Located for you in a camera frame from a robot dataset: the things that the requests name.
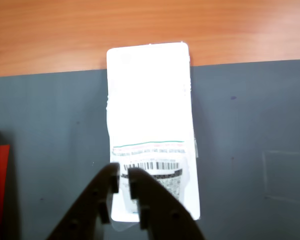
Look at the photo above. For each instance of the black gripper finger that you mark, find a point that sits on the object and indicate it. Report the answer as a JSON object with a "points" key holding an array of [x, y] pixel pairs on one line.
{"points": [[160, 207], [95, 197]]}

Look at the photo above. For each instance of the white sandwich package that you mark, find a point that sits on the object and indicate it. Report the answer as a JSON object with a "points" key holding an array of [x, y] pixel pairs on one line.
{"points": [[150, 100]]}

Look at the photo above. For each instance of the gray mat with chalk square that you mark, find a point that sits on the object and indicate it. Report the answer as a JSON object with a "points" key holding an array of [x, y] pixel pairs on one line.
{"points": [[240, 125]]}

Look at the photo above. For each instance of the red paper sheet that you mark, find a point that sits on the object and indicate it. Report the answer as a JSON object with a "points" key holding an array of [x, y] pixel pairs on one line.
{"points": [[3, 175]]}

